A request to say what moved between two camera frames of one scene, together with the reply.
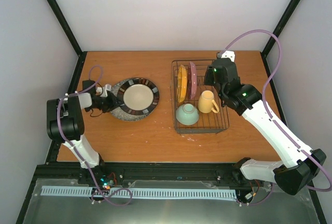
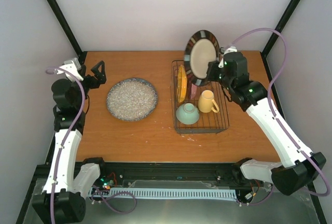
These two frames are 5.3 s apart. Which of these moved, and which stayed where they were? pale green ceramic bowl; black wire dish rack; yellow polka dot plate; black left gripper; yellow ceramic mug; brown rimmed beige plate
Moved: black left gripper; brown rimmed beige plate
Stayed: pale green ceramic bowl; yellow ceramic mug; black wire dish rack; yellow polka dot plate
